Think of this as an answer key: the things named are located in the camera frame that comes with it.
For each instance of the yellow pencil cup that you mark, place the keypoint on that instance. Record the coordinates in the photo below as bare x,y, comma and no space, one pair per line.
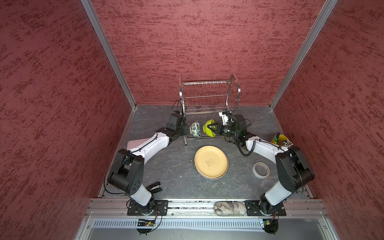
281,140

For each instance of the green leaf pattern bowl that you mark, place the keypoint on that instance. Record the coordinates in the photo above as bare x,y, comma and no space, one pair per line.
195,129

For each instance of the yellow bear plate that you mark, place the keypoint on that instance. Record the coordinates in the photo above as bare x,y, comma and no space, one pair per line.
211,162

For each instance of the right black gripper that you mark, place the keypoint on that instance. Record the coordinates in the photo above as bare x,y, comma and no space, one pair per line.
218,128

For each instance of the chrome two-tier dish rack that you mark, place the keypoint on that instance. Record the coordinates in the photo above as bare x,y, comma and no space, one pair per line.
201,100

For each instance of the lime green bowl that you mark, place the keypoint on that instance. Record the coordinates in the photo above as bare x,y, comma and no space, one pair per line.
207,130

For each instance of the aluminium front rail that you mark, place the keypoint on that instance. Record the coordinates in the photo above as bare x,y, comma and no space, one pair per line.
204,208

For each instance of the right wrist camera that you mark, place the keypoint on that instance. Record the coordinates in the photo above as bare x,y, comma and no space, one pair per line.
226,117

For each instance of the grey marbled stone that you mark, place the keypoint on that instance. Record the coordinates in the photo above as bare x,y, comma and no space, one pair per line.
230,208

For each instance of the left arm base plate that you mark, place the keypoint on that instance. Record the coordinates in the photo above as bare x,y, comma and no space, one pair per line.
155,207

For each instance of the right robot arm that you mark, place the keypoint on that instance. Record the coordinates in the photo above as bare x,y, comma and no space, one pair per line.
293,169

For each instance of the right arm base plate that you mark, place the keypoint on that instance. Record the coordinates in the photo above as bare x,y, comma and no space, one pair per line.
264,209

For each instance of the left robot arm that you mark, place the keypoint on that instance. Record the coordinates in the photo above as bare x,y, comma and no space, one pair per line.
127,171

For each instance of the tape roll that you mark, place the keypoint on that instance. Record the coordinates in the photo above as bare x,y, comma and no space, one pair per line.
261,170

